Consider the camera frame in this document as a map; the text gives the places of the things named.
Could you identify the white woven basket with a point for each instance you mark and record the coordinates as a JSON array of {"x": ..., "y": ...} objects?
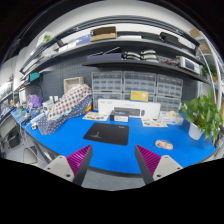
[{"x": 71, "y": 82}]

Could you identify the white plant pot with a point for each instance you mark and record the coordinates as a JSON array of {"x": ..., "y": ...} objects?
[{"x": 194, "y": 132}]

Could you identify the cardboard box on shelf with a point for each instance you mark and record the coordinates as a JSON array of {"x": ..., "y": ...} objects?
[{"x": 103, "y": 33}]

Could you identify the grey drawer organizer cabinet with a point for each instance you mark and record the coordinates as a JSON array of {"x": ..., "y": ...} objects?
[{"x": 118, "y": 85}]

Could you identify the yellow label card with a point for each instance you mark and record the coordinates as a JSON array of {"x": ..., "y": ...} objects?
[{"x": 137, "y": 95}]

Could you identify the patterned fabric cover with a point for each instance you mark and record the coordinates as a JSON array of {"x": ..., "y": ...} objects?
[{"x": 74, "y": 103}]

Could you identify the green potted plant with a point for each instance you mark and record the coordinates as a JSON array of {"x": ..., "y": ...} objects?
[{"x": 203, "y": 112}]

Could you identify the colourful leaflet right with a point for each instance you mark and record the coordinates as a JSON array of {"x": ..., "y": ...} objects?
[{"x": 153, "y": 123}]

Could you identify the white keyboard box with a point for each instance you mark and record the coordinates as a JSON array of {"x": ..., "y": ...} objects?
[{"x": 135, "y": 109}]

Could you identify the black mouse pad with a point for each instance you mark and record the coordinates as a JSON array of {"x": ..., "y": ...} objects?
[{"x": 108, "y": 133}]

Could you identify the small black box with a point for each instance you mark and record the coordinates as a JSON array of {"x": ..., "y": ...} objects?
[{"x": 119, "y": 116}]

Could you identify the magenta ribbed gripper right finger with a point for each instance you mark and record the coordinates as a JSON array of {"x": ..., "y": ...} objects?
[{"x": 154, "y": 167}]

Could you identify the purple bag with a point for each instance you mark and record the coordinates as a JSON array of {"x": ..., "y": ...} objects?
[{"x": 34, "y": 101}]

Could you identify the white instrument on shelf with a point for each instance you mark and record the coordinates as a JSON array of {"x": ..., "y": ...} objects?
[{"x": 188, "y": 64}]

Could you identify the colourful leaflet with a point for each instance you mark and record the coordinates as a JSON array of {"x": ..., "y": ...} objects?
[
  {"x": 153, "y": 123},
  {"x": 94, "y": 116}
]

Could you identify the colourful leaflet left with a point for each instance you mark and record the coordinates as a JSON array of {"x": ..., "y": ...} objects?
[{"x": 94, "y": 116}]

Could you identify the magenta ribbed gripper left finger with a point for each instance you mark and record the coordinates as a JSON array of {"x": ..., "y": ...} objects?
[{"x": 73, "y": 167}]

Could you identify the patterned computer mouse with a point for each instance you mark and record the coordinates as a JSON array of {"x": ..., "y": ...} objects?
[{"x": 164, "y": 144}]

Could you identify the white product box right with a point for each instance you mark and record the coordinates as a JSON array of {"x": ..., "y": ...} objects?
[{"x": 170, "y": 118}]

